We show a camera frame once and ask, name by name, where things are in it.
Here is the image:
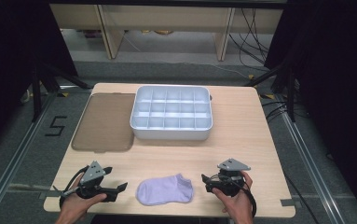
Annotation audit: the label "person's right hand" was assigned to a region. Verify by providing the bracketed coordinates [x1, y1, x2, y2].
[211, 170, 254, 219]

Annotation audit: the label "thin white floor cable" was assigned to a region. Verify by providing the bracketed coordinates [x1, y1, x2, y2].
[122, 33, 251, 79]

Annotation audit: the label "black curtain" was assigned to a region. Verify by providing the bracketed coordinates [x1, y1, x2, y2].
[0, 0, 78, 158]
[264, 0, 357, 223]

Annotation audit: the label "light purple ankle sock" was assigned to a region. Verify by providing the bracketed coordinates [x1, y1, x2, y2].
[135, 173, 195, 207]

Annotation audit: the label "grey tape strip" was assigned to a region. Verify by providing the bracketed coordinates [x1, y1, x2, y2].
[38, 189, 62, 201]
[280, 198, 302, 208]

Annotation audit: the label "brown translucent plastic lid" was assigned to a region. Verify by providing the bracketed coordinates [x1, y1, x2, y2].
[71, 92, 136, 154]

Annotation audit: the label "black floor cable bundle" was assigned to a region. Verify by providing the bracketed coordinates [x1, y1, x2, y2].
[227, 7, 272, 68]

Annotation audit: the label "thin black gripper wire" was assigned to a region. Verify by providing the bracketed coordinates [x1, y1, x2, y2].
[212, 174, 245, 188]

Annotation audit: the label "black metal stand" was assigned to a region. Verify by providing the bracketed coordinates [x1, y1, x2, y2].
[31, 60, 94, 123]
[243, 60, 297, 123]

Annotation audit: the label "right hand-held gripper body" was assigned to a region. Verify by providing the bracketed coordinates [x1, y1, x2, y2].
[209, 158, 252, 198]

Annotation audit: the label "person's left hand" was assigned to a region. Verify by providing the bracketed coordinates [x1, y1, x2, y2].
[60, 174, 108, 217]

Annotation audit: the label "black cables beside stand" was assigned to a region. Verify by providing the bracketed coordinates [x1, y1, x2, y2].
[261, 100, 288, 121]

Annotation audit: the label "aluminium floor rail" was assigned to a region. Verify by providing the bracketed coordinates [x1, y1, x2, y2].
[280, 111, 347, 224]
[0, 91, 58, 224]

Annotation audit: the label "long black floor cable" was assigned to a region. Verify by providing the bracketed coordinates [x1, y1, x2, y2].
[282, 172, 321, 224]

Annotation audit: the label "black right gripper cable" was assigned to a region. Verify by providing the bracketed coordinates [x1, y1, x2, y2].
[240, 182, 258, 218]

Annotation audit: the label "white divided storage box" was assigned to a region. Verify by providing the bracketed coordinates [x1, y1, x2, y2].
[130, 84, 213, 141]

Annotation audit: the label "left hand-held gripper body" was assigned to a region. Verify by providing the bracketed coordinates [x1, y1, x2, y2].
[76, 161, 118, 203]

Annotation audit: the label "yellow object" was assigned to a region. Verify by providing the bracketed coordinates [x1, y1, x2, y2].
[141, 29, 172, 35]

